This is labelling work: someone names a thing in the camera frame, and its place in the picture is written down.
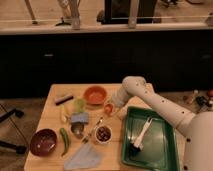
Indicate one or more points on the black chair base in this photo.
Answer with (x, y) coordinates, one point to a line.
(13, 137)

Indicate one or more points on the orange bowl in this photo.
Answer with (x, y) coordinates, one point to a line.
(95, 95)

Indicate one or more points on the yellow banana toy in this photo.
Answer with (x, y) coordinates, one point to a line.
(63, 115)

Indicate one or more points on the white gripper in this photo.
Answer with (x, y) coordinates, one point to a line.
(118, 111)

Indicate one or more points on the white dish brush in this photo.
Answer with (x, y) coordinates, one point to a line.
(136, 145)

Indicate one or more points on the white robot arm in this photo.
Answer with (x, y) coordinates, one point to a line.
(196, 128)

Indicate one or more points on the small white bowl of food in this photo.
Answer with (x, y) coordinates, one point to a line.
(103, 134)

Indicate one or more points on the dark cabinet front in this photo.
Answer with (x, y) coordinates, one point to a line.
(170, 60)

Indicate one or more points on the green chili pepper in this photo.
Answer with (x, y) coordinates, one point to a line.
(66, 140)

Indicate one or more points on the light blue cloth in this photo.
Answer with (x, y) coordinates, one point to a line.
(84, 158)

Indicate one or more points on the green lime toy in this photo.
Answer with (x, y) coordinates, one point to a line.
(79, 105)

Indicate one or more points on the green plastic tray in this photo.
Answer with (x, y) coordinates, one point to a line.
(159, 152)

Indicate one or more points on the purple bowl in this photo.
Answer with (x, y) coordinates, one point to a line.
(43, 142)

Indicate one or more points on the metal fork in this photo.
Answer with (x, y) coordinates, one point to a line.
(89, 135)

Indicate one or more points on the red apple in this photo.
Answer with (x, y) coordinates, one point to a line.
(108, 108)

